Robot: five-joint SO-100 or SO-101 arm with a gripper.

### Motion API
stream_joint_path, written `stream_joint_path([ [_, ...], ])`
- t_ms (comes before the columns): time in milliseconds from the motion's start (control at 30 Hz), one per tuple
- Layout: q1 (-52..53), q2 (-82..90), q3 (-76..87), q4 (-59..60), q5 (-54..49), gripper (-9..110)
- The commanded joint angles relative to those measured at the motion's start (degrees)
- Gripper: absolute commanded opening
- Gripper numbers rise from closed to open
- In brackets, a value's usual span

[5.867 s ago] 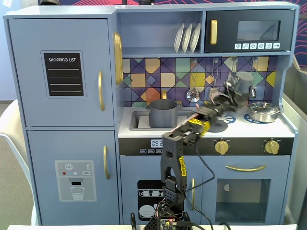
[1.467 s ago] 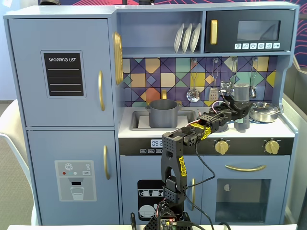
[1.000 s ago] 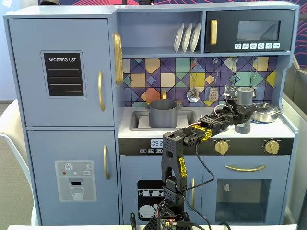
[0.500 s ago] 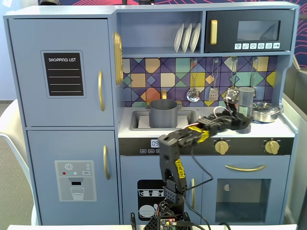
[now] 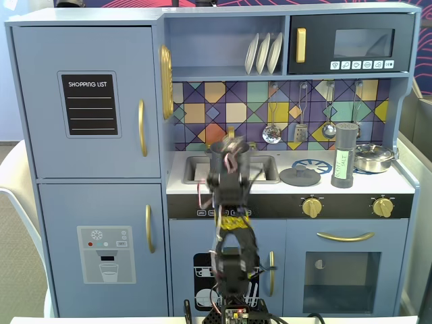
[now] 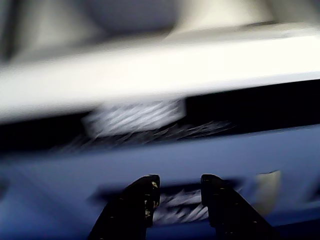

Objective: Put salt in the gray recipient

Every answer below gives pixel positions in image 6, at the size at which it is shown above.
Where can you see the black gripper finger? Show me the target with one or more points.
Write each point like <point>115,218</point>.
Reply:
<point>232,215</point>
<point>125,215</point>

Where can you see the blue toy kitchen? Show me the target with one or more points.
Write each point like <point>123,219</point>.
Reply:
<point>75,175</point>

